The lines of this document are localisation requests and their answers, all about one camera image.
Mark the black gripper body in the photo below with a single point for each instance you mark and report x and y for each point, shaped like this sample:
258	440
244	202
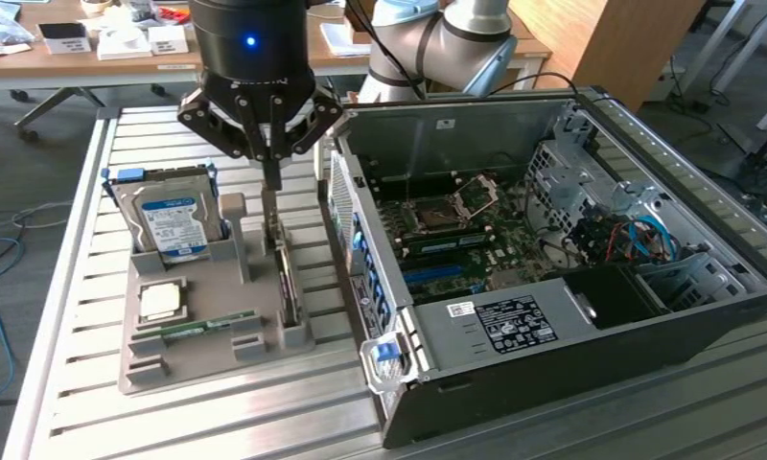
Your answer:
250	48

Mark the black green graphics card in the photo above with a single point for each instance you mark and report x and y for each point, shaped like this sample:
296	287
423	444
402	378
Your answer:
288	287

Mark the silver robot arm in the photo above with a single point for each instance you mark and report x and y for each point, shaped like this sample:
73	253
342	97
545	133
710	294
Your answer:
461	29

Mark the wooden desk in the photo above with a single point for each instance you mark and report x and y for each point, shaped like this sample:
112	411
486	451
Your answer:
69	67
332	62

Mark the small white box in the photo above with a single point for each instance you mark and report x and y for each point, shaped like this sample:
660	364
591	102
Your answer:
168	40

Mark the red object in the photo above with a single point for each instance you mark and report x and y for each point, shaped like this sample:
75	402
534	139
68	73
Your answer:
178	15

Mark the paper stack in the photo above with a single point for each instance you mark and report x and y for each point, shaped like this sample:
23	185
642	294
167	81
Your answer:
342	40

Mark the flat white box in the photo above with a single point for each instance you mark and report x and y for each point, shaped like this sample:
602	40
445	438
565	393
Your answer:
124	50

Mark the hard disk with blue caddy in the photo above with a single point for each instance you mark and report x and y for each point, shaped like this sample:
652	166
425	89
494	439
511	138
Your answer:
166	225

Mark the tape roll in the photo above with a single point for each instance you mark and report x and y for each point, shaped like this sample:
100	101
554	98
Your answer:
96	6

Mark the CPU socket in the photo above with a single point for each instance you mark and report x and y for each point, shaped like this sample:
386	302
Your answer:
435	215

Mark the white box with black lid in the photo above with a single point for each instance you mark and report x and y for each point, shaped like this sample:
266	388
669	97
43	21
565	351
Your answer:
64	43

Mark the metal socket cover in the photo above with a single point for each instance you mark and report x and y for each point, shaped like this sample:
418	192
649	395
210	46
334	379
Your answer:
477	196

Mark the white paper strip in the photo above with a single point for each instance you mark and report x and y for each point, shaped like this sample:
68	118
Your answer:
7	50

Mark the blue expansion slot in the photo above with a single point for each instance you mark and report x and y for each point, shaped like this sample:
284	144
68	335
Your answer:
431	275

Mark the clear plastic bag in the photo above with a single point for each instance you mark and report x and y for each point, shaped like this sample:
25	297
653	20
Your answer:
0	29

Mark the silver CPU chip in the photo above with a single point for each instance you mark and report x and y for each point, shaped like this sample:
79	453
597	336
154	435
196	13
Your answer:
162	303

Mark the grey printed parts rack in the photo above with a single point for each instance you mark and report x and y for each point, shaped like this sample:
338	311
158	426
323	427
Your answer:
230	306

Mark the silver disk bay cage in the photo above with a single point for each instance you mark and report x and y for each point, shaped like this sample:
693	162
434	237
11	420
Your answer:
566	179

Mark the green motherboard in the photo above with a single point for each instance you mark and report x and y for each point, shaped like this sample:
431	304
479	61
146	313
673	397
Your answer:
509	254

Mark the wooden cabinet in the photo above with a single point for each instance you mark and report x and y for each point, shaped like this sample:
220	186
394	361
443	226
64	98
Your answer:
614	48

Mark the grey power supply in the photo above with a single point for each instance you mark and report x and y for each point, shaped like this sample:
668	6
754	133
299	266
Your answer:
447	335

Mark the black grey PC case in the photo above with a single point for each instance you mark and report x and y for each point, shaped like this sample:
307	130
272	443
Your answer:
550	383

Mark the white desk leg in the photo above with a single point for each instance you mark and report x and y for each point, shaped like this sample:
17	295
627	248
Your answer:
744	48

